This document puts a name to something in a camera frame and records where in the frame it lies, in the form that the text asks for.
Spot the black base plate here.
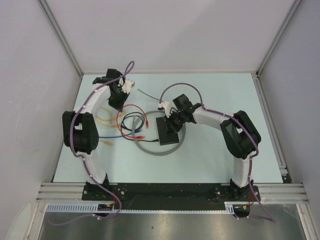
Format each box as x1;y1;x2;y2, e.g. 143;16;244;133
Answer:
81;182;261;211

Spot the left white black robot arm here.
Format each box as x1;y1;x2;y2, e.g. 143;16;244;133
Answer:
62;69;135;200

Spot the black power cable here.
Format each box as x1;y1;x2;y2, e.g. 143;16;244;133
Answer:
120;111;161;143

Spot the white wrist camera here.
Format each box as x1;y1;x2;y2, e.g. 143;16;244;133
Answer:
158;101;173;118
121;79;135;94

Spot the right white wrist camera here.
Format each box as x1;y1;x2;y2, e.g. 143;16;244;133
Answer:
158;101;173;118

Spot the grey coiled ethernet cable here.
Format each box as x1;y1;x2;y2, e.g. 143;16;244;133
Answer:
133;87;187;156

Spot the blue ethernet cable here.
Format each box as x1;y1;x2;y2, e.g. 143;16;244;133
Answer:
99;128;145;140

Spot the black network switch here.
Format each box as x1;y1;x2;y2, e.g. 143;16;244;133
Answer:
156;117;180;146

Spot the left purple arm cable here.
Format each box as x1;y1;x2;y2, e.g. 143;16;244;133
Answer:
46;60;136;226

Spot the aluminium front rail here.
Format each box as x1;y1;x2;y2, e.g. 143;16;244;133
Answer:
36;182;309;204

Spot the grey slotted cable duct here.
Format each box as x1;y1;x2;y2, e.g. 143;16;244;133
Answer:
46;202;234;215

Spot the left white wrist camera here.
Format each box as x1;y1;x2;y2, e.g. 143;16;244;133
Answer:
121;79;135;94

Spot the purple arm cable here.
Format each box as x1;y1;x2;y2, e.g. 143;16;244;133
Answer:
159;82;277;223
46;60;136;226

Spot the aluminium corner post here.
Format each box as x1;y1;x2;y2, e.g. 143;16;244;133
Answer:
255;0;303;78
37;0;84;77

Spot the orange ethernet cable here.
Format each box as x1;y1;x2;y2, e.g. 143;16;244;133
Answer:
96;113;117;129

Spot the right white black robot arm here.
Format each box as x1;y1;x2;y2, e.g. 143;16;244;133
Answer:
156;94;262;201

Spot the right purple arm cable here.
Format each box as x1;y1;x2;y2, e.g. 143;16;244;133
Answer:
159;82;277;223

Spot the right aluminium corner post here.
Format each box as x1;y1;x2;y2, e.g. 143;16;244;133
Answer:
255;0;303;78

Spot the left aluminium corner post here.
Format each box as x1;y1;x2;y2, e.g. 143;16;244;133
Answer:
37;0;84;77

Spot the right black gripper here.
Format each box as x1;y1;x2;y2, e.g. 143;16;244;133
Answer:
163;110;186;135

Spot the right aluminium side rail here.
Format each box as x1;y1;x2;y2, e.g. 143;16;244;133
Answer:
251;72;293;184

